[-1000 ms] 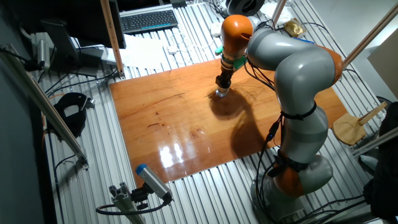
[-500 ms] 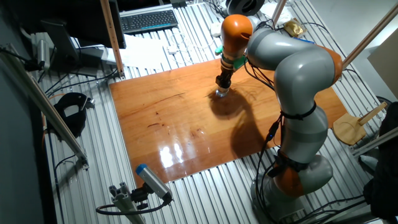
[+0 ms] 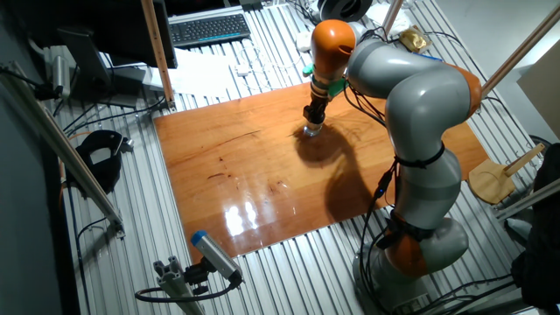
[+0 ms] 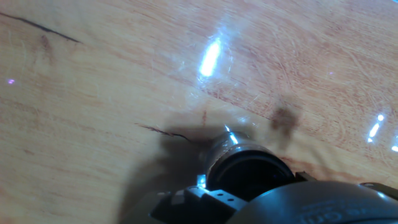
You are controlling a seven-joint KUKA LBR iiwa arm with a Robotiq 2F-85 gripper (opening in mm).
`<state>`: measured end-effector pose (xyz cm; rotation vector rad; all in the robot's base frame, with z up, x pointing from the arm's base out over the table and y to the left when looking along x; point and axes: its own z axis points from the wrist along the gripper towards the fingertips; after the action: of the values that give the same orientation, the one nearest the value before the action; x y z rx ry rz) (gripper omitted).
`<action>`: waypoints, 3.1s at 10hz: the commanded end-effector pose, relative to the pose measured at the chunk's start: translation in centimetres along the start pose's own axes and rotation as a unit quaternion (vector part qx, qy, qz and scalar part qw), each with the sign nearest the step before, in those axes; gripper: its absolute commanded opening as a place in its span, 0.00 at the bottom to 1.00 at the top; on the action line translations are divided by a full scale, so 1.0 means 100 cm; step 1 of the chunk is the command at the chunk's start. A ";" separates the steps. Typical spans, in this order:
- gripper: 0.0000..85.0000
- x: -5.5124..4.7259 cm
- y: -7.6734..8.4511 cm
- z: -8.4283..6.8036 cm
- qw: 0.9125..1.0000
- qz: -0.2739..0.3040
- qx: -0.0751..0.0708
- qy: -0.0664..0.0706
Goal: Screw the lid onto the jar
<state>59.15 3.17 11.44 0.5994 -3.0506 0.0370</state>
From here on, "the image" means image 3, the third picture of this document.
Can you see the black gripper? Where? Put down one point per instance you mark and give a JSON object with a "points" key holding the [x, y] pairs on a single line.
{"points": [[317, 102]]}

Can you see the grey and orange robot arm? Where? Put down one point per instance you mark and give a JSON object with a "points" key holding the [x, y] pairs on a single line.
{"points": [[424, 100]]}

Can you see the clear glass jar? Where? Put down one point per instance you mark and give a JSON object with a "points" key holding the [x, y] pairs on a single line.
{"points": [[312, 131]]}

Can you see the white charger plug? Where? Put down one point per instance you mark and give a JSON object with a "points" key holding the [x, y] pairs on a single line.
{"points": [[242, 70]]}

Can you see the wooden board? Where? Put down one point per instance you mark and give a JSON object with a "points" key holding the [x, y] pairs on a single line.
{"points": [[240, 175]]}

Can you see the black connector with blue light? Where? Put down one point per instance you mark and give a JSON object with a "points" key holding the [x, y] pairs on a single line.
{"points": [[383, 184]]}

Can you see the white paper sheet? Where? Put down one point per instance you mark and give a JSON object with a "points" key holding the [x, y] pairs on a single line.
{"points": [[205, 74]]}

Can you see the gold foil packet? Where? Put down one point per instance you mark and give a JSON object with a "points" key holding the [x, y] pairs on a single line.
{"points": [[413, 39]]}

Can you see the black keyboard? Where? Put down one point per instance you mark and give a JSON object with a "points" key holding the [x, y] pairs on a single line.
{"points": [[210, 30]]}

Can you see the round wooden paddle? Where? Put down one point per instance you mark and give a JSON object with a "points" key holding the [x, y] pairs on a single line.
{"points": [[490, 181]]}

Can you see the black curved clamp device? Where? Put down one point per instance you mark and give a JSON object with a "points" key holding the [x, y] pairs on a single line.
{"points": [[102, 168]]}

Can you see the dark computer monitor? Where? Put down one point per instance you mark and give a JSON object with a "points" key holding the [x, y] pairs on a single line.
{"points": [[109, 26]]}

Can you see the brown cardboard panel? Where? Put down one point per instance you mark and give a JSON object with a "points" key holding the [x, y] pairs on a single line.
{"points": [[544, 87]]}

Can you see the black chair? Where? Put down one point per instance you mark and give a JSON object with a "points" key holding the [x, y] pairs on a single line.
{"points": [[542, 245]]}

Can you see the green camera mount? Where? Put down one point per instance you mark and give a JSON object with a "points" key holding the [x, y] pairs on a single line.
{"points": [[337, 87]]}

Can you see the aluminium frame post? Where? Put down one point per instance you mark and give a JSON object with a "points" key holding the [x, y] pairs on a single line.
{"points": [[525, 44], [391, 13], [57, 140], [529, 197], [158, 52]]}

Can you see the silver camera with blue cap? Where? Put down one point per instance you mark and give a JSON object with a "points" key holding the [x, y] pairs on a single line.
{"points": [[216, 256]]}

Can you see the aluminium camera bracket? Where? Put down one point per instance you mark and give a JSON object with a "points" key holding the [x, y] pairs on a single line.
{"points": [[175, 284]]}

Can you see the small silver cylinder camera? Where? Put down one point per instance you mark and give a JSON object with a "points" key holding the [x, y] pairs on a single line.
{"points": [[60, 74]]}

